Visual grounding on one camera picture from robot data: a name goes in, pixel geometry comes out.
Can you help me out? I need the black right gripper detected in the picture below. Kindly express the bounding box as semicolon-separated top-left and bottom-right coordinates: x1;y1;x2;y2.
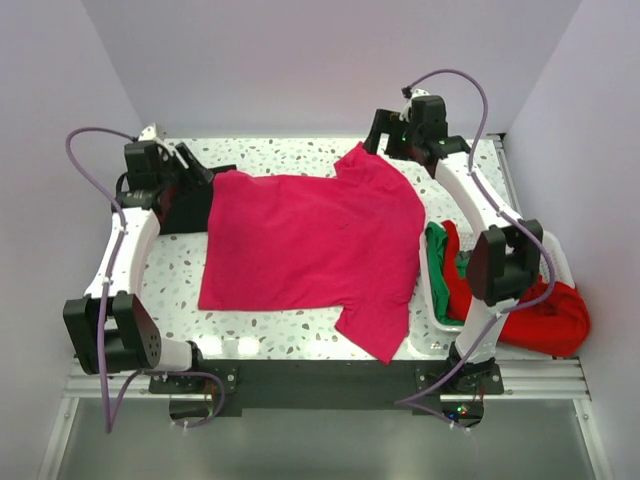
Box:
361;111;421;163

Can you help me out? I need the magenta t shirt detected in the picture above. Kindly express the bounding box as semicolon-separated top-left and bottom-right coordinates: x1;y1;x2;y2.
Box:
198;146;426;363

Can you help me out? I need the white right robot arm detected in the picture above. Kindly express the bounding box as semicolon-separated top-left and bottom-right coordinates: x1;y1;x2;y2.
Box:
364;86;549;393

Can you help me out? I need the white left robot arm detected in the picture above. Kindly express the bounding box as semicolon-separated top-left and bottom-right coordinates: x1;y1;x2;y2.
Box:
63;124;216;392

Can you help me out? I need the folded black t shirt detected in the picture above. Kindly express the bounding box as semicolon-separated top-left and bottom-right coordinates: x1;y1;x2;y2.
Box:
160;164;237;235

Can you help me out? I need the green t shirt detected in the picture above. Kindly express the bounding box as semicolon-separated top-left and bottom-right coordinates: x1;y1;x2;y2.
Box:
425;220;472;326

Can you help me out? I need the white plastic laundry basket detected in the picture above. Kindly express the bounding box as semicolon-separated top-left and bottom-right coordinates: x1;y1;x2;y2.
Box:
424;225;554;331

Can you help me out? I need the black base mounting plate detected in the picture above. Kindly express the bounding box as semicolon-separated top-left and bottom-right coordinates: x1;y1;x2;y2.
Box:
149;360;505;426

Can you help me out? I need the red t shirt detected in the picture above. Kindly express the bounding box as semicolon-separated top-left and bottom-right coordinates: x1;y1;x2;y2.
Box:
439;219;593;359

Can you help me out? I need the aluminium frame rail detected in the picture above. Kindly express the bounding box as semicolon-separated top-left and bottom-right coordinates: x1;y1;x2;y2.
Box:
39;359;610;479

